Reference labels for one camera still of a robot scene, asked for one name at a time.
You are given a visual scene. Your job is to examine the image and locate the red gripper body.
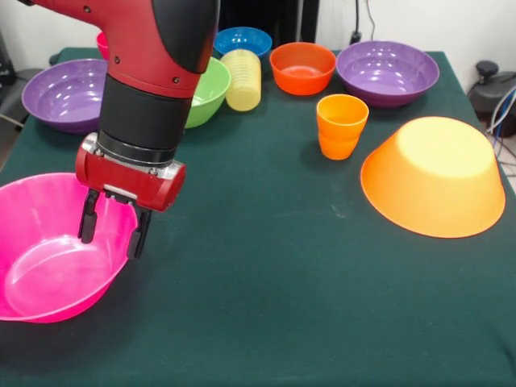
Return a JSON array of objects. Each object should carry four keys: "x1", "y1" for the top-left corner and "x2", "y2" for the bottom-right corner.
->
[{"x1": 75, "y1": 145, "x2": 187, "y2": 213}]

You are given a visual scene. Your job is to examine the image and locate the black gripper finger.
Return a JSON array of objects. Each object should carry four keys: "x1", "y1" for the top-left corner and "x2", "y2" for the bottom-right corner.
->
[
  {"x1": 126, "y1": 206, "x2": 152, "y2": 260},
  {"x1": 77, "y1": 189, "x2": 101, "y2": 244}
]

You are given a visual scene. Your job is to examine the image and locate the pink bowl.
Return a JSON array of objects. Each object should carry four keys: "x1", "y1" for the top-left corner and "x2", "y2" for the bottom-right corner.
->
[{"x1": 0, "y1": 173, "x2": 139, "y2": 325}]

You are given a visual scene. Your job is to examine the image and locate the orange cup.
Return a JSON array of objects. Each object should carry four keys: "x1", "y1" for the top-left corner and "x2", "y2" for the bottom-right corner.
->
[{"x1": 316, "y1": 94, "x2": 370, "y2": 161}]

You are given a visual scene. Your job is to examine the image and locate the large orange bowl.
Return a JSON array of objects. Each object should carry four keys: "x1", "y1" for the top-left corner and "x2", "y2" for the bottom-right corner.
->
[{"x1": 360, "y1": 116, "x2": 506, "y2": 239}]

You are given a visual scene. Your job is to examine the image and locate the purple bowl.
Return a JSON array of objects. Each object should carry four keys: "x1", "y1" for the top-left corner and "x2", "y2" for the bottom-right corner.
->
[
  {"x1": 335, "y1": 40, "x2": 440, "y2": 109},
  {"x1": 21, "y1": 58, "x2": 110, "y2": 135}
]

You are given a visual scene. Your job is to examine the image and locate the green bowl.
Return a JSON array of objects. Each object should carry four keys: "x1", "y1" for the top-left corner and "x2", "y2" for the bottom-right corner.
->
[{"x1": 184, "y1": 56, "x2": 232, "y2": 130}]

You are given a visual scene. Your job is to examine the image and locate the red cup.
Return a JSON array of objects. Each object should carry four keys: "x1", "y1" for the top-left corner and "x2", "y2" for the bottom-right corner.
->
[{"x1": 96, "y1": 31, "x2": 111, "y2": 61}]

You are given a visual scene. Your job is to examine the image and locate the yellow cup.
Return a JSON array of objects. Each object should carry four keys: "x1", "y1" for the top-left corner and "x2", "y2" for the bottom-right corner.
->
[{"x1": 219, "y1": 48, "x2": 264, "y2": 113}]

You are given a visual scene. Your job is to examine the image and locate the dark green table cloth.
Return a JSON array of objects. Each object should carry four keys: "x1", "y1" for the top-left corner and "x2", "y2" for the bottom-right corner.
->
[{"x1": 0, "y1": 47, "x2": 516, "y2": 387}]

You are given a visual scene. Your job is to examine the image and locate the blue bowl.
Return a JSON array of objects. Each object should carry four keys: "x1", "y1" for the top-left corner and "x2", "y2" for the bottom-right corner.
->
[{"x1": 213, "y1": 26, "x2": 273, "y2": 58}]

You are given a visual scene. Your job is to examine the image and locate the red-orange bowl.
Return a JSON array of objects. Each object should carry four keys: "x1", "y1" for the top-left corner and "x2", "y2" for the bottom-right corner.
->
[{"x1": 268, "y1": 42, "x2": 337, "y2": 97}]

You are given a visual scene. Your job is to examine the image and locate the black wall cable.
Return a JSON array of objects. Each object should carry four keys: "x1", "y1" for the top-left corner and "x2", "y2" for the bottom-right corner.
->
[{"x1": 349, "y1": 0, "x2": 376, "y2": 44}]

